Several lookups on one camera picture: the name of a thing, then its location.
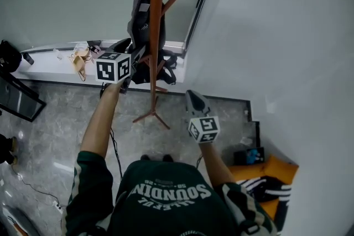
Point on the blue packet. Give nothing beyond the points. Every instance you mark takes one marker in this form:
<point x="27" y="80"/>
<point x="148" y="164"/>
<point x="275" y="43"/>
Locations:
<point x="254" y="155"/>

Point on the black framed curved mirror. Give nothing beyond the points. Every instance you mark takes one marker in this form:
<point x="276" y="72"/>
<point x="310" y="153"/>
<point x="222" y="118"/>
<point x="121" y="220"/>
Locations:
<point x="16" y="102"/>

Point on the large black backpack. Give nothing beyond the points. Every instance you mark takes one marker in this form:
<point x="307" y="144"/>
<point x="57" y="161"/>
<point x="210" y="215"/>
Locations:
<point x="167" y="74"/>

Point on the black bottle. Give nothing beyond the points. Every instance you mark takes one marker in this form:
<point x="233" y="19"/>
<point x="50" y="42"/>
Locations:
<point x="28" y="58"/>

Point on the person's right forearm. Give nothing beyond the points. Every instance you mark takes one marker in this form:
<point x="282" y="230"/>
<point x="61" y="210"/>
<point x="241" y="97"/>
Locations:
<point x="215" y="163"/>

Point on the dark grey garment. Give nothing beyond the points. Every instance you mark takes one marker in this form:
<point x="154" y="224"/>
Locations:
<point x="141" y="27"/>

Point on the brown wooden coat rack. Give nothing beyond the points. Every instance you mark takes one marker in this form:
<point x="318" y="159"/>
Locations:
<point x="156" y="8"/>

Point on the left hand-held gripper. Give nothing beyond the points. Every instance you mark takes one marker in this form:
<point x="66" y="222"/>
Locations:
<point x="106" y="70"/>

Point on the grey curved furniture piece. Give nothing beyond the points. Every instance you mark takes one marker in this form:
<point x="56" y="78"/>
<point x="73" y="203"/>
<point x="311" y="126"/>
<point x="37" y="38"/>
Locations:
<point x="13" y="224"/>

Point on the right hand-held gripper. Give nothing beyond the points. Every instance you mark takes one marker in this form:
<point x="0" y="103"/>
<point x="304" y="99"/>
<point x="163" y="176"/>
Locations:
<point x="206" y="130"/>

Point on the white power strip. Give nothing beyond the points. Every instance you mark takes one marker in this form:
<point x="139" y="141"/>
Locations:
<point x="57" y="206"/>

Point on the small black backpack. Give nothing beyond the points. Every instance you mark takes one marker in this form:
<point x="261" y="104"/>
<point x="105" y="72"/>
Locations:
<point x="9" y="55"/>

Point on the person's right black shoe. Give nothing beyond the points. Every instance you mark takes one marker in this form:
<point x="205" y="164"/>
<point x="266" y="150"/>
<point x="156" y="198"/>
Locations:
<point x="168" y="158"/>

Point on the person's left forearm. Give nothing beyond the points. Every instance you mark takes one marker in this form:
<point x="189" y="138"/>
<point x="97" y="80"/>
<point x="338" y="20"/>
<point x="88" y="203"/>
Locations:
<point x="102" y="118"/>

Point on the pink tumbler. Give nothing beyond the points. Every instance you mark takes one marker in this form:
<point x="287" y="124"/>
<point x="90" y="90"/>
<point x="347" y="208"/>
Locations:
<point x="96" y="52"/>

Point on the black box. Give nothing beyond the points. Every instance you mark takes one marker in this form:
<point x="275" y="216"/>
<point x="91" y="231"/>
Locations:
<point x="240" y="157"/>

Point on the white window ledge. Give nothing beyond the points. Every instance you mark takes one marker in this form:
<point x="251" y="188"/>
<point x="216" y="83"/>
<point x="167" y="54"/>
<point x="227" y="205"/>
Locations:
<point x="49" y="70"/>

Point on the person's black shoe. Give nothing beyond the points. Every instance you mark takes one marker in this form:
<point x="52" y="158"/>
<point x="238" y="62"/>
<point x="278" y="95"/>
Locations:
<point x="168" y="158"/>
<point x="144" y="157"/>

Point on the person's left black shoe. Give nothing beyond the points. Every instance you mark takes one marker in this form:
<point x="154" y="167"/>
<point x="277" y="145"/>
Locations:
<point x="144" y="157"/>

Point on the orange bag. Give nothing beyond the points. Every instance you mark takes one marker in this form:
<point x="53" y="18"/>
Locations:
<point x="282" y="171"/>

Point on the person's dark green shirt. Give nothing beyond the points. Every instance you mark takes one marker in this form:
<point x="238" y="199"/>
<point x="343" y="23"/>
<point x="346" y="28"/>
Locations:
<point x="166" y="201"/>

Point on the black white striped jacket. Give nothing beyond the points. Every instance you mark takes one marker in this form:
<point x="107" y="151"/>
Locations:
<point x="271" y="190"/>

